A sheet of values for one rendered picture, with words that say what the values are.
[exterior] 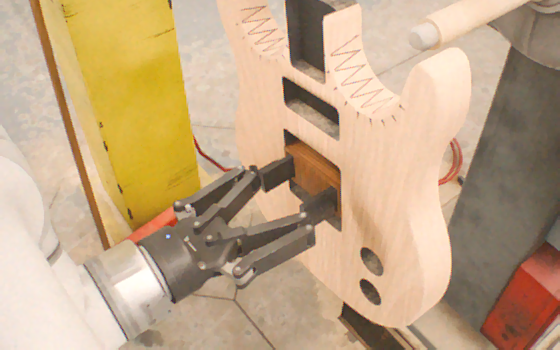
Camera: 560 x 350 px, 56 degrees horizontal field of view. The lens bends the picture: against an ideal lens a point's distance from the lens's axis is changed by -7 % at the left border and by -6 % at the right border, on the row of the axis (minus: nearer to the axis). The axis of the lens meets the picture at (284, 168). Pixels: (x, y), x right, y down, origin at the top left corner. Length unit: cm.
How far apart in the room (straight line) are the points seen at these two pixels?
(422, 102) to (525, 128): 59
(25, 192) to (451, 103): 34
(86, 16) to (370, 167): 95
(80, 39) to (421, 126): 104
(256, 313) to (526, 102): 107
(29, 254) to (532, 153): 86
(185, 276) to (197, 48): 215
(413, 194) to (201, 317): 129
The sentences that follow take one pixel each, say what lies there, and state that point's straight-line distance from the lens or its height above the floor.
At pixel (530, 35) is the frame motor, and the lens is 74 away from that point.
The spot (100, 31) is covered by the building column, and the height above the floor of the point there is 81.
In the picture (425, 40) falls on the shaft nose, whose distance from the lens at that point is 52.
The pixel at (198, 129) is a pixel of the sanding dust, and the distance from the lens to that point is 223.
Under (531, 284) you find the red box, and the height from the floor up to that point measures 60.
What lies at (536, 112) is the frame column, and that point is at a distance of 99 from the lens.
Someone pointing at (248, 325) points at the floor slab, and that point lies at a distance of 172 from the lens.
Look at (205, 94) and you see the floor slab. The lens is 238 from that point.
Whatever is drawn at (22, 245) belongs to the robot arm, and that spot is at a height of 127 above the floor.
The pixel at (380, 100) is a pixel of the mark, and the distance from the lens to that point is 53.
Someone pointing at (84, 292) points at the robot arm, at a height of 110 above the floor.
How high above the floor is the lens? 155
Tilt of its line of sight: 49 degrees down
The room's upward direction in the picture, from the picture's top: straight up
